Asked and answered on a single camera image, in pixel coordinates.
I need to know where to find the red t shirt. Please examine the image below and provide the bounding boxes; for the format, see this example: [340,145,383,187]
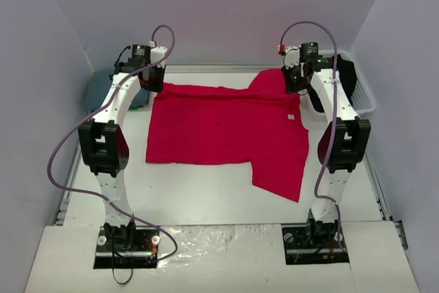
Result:
[145,69,309,202]

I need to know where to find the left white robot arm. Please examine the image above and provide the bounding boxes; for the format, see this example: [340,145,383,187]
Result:
[78,40,167,250]

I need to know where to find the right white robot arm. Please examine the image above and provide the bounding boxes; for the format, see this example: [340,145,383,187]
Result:
[278,43,371,247]

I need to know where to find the green folded t shirt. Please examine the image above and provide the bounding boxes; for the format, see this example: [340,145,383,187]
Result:
[129,105,147,111]

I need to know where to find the grey folded t shirt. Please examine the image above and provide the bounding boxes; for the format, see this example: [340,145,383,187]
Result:
[85,67,150,113]

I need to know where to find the black t shirt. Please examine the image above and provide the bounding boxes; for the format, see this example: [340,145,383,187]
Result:
[308,54,357,115]

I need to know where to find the white perforated plastic basket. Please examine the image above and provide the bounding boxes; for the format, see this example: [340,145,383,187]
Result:
[337,50,376,115]

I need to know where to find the aluminium table frame rail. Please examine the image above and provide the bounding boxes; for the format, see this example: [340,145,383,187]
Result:
[165,62,283,75]

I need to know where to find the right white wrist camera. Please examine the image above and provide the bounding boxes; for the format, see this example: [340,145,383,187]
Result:
[278,44,300,69]

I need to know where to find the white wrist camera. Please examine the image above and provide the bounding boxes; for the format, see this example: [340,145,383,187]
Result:
[149,40,168,69]
[278,44,300,69]

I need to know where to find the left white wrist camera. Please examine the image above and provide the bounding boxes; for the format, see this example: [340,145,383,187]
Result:
[149,40,168,69]

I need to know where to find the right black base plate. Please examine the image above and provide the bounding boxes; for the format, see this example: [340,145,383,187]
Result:
[281,224,350,266]

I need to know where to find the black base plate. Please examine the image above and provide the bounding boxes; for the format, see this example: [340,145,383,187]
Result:
[281,224,350,266]
[93,227,161,270]

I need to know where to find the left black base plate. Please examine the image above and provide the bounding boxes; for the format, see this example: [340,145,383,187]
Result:
[93,227,161,270]

